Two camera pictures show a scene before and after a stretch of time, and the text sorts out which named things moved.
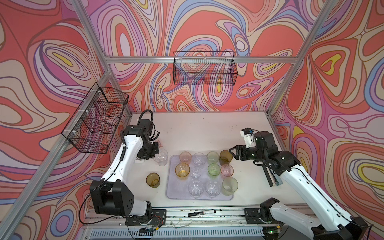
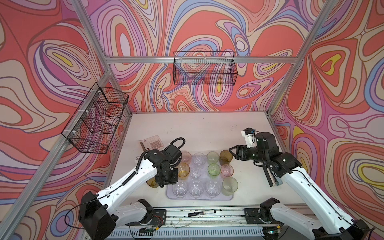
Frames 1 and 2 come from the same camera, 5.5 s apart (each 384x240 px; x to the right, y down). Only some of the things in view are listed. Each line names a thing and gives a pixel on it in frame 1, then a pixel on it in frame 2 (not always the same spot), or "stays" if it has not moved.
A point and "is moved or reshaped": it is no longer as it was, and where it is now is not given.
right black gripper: [240, 150] stays
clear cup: [161, 158] is moved or reshaped
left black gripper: [155, 150] -> [173, 181]
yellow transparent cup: [182, 170] stays
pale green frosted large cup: [229, 185] stays
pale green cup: [212, 157] stays
